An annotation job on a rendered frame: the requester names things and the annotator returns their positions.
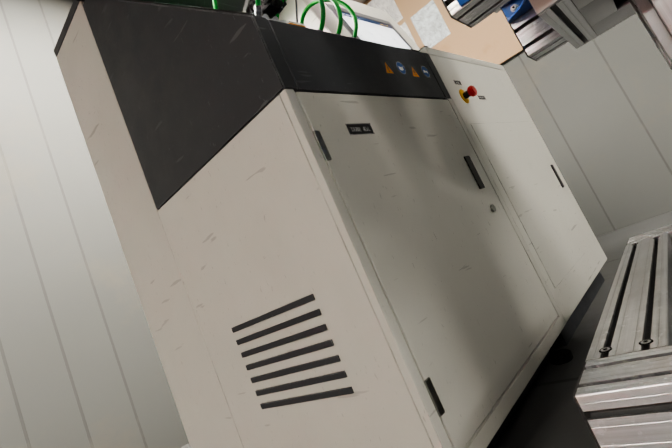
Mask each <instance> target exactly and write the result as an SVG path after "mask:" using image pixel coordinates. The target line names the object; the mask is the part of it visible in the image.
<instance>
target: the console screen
mask: <svg viewBox="0 0 672 448"><path fill-rule="evenodd" d="M325 4H326V5H327V7H328V8H329V9H330V10H331V11H332V13H333V14H334V15H335V16H336V17H337V19H338V14H337V11H336V8H335V6H334V5H331V4H327V3H325ZM340 8H341V7H340ZM341 11H342V16H343V26H344V27H345V28H346V29H347V30H348V32H349V33H350V34H351V35H353V31H354V22H353V18H352V16H351V14H350V13H349V11H348V10H347V9H344V8H341ZM355 14H356V16H357V19H358V34H357V37H356V38H357V39H361V40H366V41H370V42H375V43H379V44H384V45H389V46H393V47H398V48H406V49H413V48H412V47H411V46H410V45H409V43H408V42H407V41H406V40H405V39H404V38H403V37H402V36H401V34H400V33H399V32H398V31H397V30H396V29H395V28H394V27H393V25H392V24H391V23H390V22H388V21H385V20H382V19H378V18H375V17H371V16H368V15H365V14H361V13H358V12H355ZM413 50H414V49H413Z"/></svg>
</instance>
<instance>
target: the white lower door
mask: <svg viewBox="0 0 672 448"><path fill-rule="evenodd" d="M295 94H296V96H297V98H298V100H299V103H300V105H301V107H302V109H303V112H304V114H305V116H306V118H307V121H308V123H309V125H310V127H311V130H312V132H313V134H314V136H315V139H316V141H317V143H318V145H319V148H320V150H321V152H322V154H323V157H324V159H325V161H326V163H327V166H328V168H329V170H330V172H331V175H332V177H333V179H334V181H335V184H336V186H337V188H338V190H339V193H340V195H341V197H342V199H343V202H344V204H345V206H346V208H347V211H348V213H349V215H350V217H351V220H352V222H353V224H354V226H355V229H356V231H357V233H358V235H359V238H360V240H361V242H362V244H363V247H364V249H365V251H366V254H367V256H368V258H369V260H370V263H371V265H372V267H373V269H374V272H375V274H376V276H377V278H378V281H379V283H380V285H381V287H382V290H383V292H384V294H385V296H386V299H387V301H388V303H389V305H390V308H391V310H392V312H393V314H394V317H395V319H396V321H397V323H398V326H399V328H400V330H401V332H402V335H403V337H404V339H405V341H406V344H407V346H408V348H409V350H410V353H411V355H412V357H413V359H414V362H415V364H416V366H417V368H418V371H419V373H420V375H421V377H422V380H423V382H424V384H425V386H426V389H427V391H428V393H429V395H430V398H431V400H432V402H433V404H434V407H435V409H436V411H437V413H438V416H439V418H440V420H441V422H442V425H443V427H444V429H445V431H446V434H447V436H448V438H449V440H450V443H451V445H452V447H453V448H465V446H466V445H467V443H468V442H469V440H470V439H471V438H472V436H473V435H474V433H475V432H476V431H477V429H478V428H479V426H480V425H481V424H482V422H483V421H484V419H485V418H486V416H487V415H488V414H489V412H490V411H491V409H492V408H493V407H494V405H495V404H496V402H497V401H498V400H499V398H500V397H501V395H502V394H503V392H504V391H505V390H506V388H507V387H508V385H509V384H510V383H511V381H512V380H513V378H514V377H515V376H516V374H517V373H518V371H519V370H520V368H521V367H522V366H523V364H524V363H525V361H526V360H527V359H528V357H529V356H530V354H531V353H532V352H533V350H534V349H535V347H536V346H537V344H538V343H539V342H540V340H541V339H542V337H543V336H544V335H545V333H546V332H547V330H548V329H549V328H550V326H551V325H552V323H553V322H554V320H555V319H556V318H557V316H558V315H557V313H556V311H555V309H554V307H553V305H552V303H551V301H550V299H549V297H548V295H547V293H546V291H545V289H544V287H543V285H542V283H541V281H540V279H539V277H538V275H537V273H536V271H535V270H534V268H533V266H532V264H531V262H530V260H529V258H528V256H527V254H526V252H525V250H524V248H523V246H522V244H521V242H520V240H519V238H518V236H517V234H516V232H515V230H514V228H513V226H512V224H511V222H510V220H509V219H508V217H507V215H506V213H505V211H504V209H503V207H502V205H501V203H500V201H499V199H498V197H497V195H496V193H495V191H494V189H493V187H492V185H491V183H490V181H489V179H488V177H487V175H486V173H485V171H484V169H483V168H482V166H481V164H480V162H479V160H478V158H477V156H476V154H475V152H474V150H473V148H472V146H471V144H470V142H469V140H468V138H467V136H466V134H465V132H464V130H463V128H462V126H461V124H460V122H459V120H458V118H457V117H456V115H455V113H454V111H453V109H452V107H451V105H450V103H449V101H448V100H442V99H424V98H405V97H387V96H368V95H350V94H331V93H312V92H295Z"/></svg>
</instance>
